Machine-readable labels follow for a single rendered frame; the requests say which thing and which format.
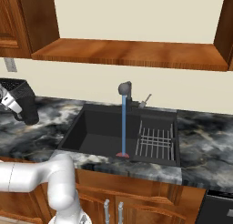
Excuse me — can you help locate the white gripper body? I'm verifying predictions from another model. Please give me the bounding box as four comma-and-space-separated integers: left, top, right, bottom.
0, 90, 23, 115

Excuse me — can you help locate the black jug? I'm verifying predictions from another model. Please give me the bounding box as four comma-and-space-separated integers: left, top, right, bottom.
0, 77, 40, 127

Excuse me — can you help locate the black sink basin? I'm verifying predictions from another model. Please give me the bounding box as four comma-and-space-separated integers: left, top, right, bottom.
56, 102, 182, 168

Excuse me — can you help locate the dark grey sink faucet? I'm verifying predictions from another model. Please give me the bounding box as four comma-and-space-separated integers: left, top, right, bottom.
117, 80, 134, 112

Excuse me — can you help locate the blue water stream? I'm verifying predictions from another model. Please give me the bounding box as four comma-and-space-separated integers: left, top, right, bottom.
121, 94, 127, 156

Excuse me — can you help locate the wooden cabinet door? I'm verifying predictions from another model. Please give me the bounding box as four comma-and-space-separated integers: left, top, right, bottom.
75, 185, 116, 224
115, 194, 187, 224

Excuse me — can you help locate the black dishwasher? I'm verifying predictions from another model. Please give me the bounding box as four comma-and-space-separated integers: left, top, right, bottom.
194, 188, 233, 224

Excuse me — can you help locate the grey wall outlet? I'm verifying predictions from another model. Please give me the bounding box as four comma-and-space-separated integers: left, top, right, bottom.
3, 57, 18, 74

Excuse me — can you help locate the wooden wall cabinet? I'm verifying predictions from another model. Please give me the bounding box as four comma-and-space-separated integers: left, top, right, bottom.
0, 0, 61, 59
212, 0, 233, 72

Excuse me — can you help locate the wooden wall shelf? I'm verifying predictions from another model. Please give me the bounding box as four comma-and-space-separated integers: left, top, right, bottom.
30, 37, 229, 73

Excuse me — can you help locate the grey faucet handle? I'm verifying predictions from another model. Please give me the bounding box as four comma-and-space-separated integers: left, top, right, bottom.
138, 93, 153, 110

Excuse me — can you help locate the silver cabinet door handle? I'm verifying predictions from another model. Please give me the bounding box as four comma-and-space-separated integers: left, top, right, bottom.
103, 199, 111, 224
116, 201, 125, 224

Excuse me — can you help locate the grey wire dish rack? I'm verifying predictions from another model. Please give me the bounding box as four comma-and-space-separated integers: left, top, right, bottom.
134, 119, 177, 161

